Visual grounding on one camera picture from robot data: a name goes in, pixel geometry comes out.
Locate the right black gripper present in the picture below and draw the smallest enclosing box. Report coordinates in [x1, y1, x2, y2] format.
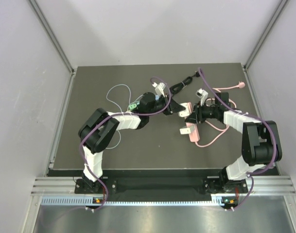
[185, 101, 219, 124]

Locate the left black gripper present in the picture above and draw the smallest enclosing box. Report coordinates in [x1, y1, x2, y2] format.
[147, 93, 185, 116]

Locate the white square adapter plug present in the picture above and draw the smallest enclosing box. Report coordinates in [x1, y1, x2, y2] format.
[178, 102, 192, 117]

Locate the pink power strip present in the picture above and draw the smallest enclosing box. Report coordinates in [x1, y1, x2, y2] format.
[186, 123, 200, 143]

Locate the green usb charger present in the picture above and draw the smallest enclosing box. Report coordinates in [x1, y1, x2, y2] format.
[128, 103, 137, 111]

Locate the beige red power strip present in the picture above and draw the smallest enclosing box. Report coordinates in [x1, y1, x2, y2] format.
[127, 106, 139, 114]

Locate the white cube charger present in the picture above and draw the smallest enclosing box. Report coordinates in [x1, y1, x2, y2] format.
[179, 124, 195, 135]

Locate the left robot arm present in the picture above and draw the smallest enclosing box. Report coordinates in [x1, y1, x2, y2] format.
[78, 92, 186, 193]

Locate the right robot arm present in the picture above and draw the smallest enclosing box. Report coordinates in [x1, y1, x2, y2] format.
[185, 89, 282, 192]

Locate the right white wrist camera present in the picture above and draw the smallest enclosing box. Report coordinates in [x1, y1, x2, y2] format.
[196, 88, 208, 106]

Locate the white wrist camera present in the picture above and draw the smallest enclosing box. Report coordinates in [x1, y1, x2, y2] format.
[152, 82, 166, 97]
[196, 88, 208, 106]

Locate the black power cord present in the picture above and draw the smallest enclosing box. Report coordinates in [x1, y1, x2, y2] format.
[169, 69, 202, 94]

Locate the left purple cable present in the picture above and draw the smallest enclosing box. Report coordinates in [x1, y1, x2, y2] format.
[78, 76, 173, 211]

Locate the purple cable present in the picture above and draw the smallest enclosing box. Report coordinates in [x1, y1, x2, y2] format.
[197, 67, 279, 211]
[78, 76, 173, 211]

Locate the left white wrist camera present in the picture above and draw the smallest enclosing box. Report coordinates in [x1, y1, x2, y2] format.
[152, 82, 166, 97]

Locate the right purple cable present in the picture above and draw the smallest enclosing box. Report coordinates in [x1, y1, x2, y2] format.
[197, 67, 279, 211]

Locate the mint green usb cable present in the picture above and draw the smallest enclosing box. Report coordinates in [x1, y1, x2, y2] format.
[106, 97, 142, 150]

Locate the light blue usb cable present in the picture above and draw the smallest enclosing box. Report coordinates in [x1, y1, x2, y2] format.
[105, 83, 132, 112]

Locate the pink power cord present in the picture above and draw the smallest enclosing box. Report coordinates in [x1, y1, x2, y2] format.
[195, 81, 246, 148]

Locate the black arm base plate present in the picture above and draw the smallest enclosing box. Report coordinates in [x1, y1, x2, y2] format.
[75, 177, 248, 199]

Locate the grey slotted cable duct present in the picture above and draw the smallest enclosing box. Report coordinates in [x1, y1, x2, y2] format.
[41, 195, 238, 207]

